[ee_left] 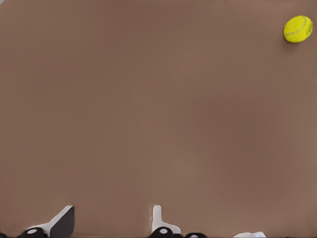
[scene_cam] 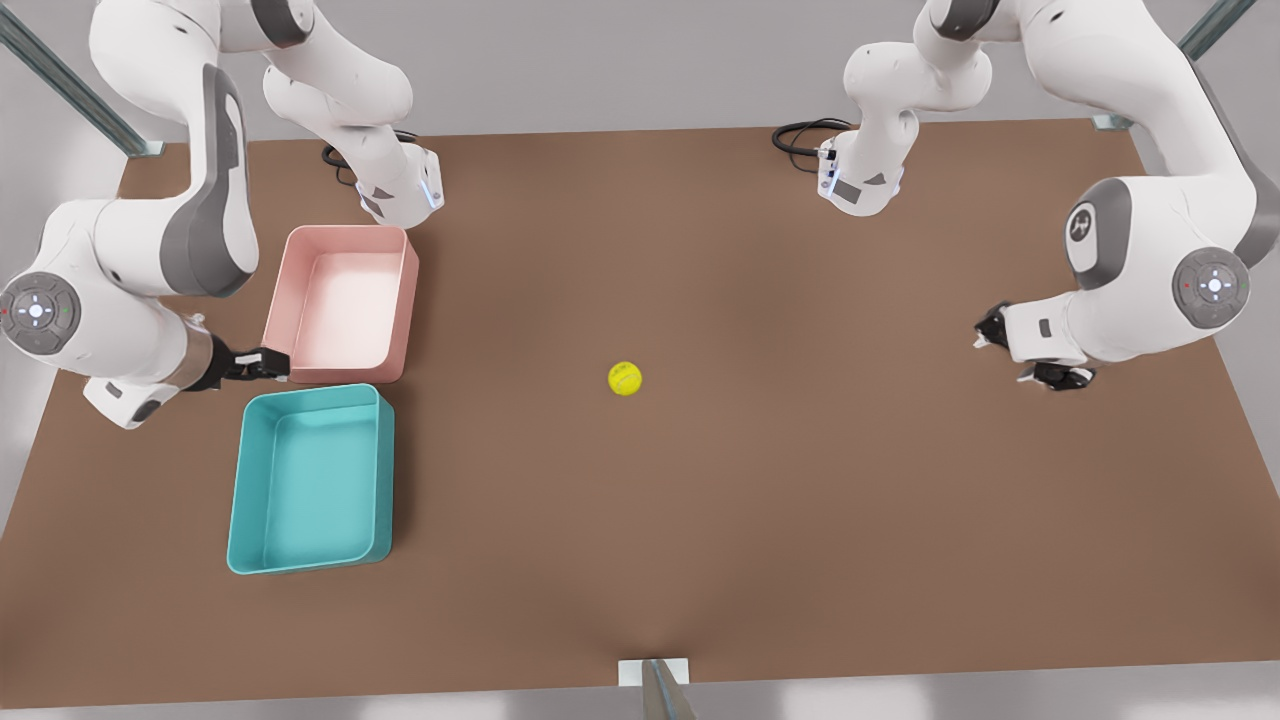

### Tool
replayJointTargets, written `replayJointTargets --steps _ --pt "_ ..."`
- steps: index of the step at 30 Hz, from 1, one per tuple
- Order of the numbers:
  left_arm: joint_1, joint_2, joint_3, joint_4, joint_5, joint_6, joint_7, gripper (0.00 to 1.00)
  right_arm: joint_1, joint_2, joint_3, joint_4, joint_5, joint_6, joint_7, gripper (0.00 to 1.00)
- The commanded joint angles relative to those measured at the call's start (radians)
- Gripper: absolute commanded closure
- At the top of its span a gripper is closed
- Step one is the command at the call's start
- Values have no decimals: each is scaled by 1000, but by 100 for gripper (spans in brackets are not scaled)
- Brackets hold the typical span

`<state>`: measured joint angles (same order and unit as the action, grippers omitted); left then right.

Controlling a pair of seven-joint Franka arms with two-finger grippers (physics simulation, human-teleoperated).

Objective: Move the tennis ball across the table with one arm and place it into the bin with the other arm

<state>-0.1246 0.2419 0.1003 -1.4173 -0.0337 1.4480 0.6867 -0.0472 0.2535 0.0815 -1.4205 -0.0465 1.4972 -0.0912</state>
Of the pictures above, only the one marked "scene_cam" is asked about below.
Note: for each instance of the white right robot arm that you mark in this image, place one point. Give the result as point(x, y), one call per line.
point(120, 250)

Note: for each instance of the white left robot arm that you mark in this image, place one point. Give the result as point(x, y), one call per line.
point(1140, 260)

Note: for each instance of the pink rectangular tray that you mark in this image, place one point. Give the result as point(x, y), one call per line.
point(345, 300)

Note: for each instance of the teal rectangular tray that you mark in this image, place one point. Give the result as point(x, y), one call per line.
point(310, 480)

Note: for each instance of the yellow tennis ball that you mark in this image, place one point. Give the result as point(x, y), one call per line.
point(625, 378)

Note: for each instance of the silver frame post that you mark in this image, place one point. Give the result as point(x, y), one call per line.
point(1205, 30)
point(70, 85)
point(660, 690)

